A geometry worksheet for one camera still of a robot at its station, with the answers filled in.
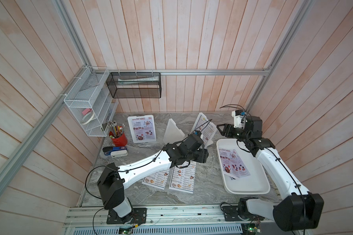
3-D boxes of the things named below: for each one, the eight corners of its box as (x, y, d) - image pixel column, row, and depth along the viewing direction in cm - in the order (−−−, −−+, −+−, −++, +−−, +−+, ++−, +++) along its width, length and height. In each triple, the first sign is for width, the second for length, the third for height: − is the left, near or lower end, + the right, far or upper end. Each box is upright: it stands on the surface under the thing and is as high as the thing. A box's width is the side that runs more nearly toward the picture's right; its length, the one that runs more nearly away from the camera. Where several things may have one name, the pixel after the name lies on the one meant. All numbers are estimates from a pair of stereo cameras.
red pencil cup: (114, 148, 101) (104, 133, 87) (117, 136, 108) (109, 120, 94) (126, 148, 101) (118, 133, 87) (129, 136, 108) (122, 120, 93)
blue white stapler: (103, 157, 97) (100, 154, 93) (106, 149, 101) (103, 146, 97) (127, 157, 97) (125, 154, 93) (128, 149, 101) (127, 146, 97)
